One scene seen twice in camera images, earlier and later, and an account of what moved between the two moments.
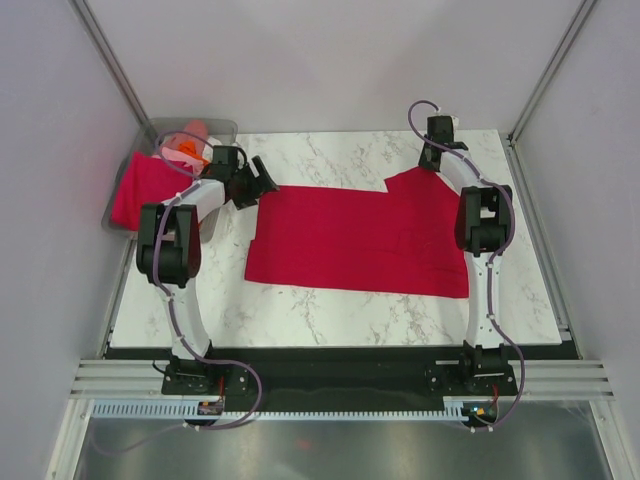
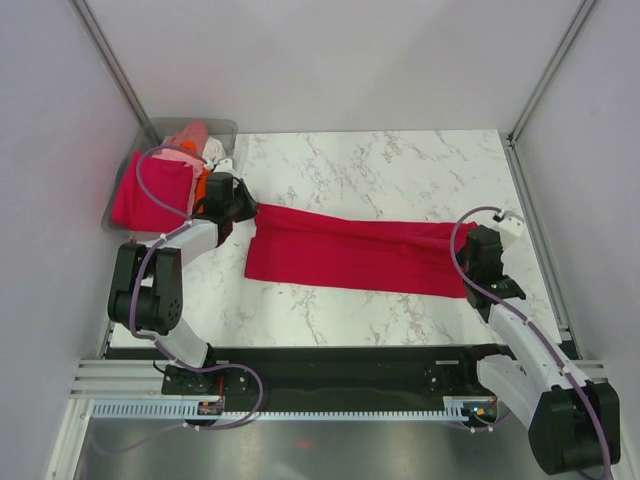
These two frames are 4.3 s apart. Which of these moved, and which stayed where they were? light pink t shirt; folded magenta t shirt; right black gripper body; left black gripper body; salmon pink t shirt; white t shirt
Moved: right black gripper body; left black gripper body
Stayed: salmon pink t shirt; folded magenta t shirt; white t shirt; light pink t shirt
